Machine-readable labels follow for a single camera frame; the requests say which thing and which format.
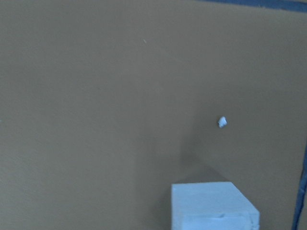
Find light blue foam block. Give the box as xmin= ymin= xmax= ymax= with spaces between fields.
xmin=171 ymin=182 xmax=260 ymax=230

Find small white foam crumb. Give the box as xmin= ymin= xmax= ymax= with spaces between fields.
xmin=217 ymin=116 xmax=228 ymax=128

